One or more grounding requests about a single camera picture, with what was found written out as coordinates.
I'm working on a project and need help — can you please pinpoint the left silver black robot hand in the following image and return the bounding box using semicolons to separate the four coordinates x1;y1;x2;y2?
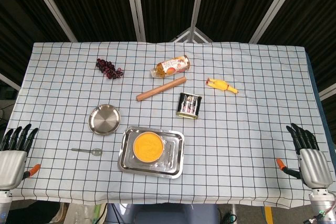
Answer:
0;123;41;191

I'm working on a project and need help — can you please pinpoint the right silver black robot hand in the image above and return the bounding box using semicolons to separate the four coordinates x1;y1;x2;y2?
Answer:
276;123;333;189

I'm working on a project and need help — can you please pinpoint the small metal spoon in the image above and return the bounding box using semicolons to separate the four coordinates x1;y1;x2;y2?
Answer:
71;147;103;156

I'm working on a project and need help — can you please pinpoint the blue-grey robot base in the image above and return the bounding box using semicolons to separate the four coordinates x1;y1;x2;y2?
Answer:
104;203;220;224

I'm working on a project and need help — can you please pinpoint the blue checkered tablecloth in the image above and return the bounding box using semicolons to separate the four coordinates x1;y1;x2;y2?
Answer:
0;41;336;209

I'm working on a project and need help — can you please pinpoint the bowl of yellow liquid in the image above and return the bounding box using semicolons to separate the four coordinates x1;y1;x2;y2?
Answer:
132;131;165;163

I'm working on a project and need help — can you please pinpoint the rectangular steel tray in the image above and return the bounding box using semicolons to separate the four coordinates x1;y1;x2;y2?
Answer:
117;126;185;179

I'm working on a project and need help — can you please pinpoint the yellow strip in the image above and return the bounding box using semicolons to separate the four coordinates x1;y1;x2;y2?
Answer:
264;206;274;224

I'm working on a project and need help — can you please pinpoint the round steel plate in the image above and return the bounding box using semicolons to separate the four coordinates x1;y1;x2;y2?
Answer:
88;104;122;136

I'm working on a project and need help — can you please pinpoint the yellow rubber chicken toy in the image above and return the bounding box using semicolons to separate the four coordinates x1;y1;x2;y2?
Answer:
205;77;239;94

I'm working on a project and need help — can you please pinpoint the dark red grape bunch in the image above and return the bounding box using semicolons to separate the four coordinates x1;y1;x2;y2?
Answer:
96;58;125;80

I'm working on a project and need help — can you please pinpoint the black rectangular tin can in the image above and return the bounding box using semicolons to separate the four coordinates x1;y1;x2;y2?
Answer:
175;92;202;120

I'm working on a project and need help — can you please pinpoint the wooden rolling pin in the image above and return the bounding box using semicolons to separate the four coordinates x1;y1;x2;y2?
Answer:
135;76;187;102

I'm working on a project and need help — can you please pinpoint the orange drink bottle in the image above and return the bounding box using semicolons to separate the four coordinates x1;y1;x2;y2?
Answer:
150;55;191;79

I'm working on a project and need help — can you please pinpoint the white metal frame post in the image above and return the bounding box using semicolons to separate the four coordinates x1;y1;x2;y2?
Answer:
25;0;78;42
123;0;146;42
189;0;207;42
248;0;305;44

